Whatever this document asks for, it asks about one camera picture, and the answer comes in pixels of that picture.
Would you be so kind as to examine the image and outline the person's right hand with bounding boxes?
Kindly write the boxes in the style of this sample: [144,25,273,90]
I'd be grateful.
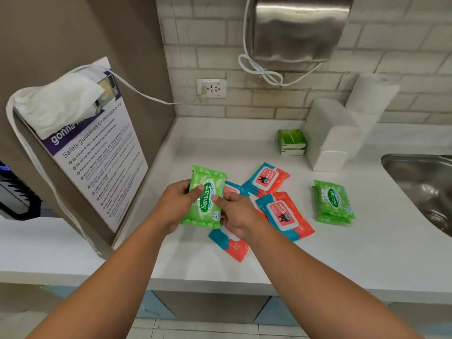
[213,192,271,241]

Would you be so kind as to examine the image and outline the person's left hand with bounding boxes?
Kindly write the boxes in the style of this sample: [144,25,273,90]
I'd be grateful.
[151,179,205,235]

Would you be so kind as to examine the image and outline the green wet wipes packet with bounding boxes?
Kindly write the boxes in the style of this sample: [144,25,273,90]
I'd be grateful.
[314,180,356,220]
[180,165,227,229]
[312,186,354,225]

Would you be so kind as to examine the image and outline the person's left forearm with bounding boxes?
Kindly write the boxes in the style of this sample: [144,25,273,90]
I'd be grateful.
[26,216,174,339]

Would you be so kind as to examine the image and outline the person's right forearm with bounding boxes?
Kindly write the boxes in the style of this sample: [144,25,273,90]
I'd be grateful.
[246,222,422,339]

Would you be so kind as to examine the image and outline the red and blue wipes packet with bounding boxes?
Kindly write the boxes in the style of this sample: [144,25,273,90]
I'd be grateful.
[224,181,250,198]
[208,225,250,263]
[243,162,290,198]
[255,191,315,242]

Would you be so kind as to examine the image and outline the microwave guidelines poster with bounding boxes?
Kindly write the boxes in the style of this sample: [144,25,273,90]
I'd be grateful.
[38,57,149,234]

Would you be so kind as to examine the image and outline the grey base cabinet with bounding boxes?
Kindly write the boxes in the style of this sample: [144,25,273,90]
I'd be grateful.
[40,285,389,327]

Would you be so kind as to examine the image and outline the stack of white paper napkins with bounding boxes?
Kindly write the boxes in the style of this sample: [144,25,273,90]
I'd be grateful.
[303,98,363,173]

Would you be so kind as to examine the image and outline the white crumpled paper towel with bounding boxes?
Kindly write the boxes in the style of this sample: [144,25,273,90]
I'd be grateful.
[13,73,106,140]

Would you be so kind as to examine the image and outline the white paper towel roll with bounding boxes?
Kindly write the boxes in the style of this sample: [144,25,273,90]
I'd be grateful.
[344,73,400,160]

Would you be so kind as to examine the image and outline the black microwave oven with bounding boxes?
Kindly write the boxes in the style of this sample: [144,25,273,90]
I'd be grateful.
[0,160,42,222]

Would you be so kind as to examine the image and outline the stainless steel hand dryer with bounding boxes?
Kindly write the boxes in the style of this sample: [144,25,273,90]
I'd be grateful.
[251,0,355,64]

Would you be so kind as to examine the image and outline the stainless steel sink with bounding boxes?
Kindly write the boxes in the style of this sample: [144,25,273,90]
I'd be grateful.
[381,153,452,239]

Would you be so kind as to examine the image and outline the white wall socket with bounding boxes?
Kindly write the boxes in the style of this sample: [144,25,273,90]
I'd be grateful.
[196,78,227,99]

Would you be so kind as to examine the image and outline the white hand dryer cable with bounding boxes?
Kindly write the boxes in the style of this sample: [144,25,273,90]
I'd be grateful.
[238,0,324,87]

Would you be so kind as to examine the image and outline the white flat cord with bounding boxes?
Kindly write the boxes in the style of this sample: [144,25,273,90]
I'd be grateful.
[5,63,181,260]

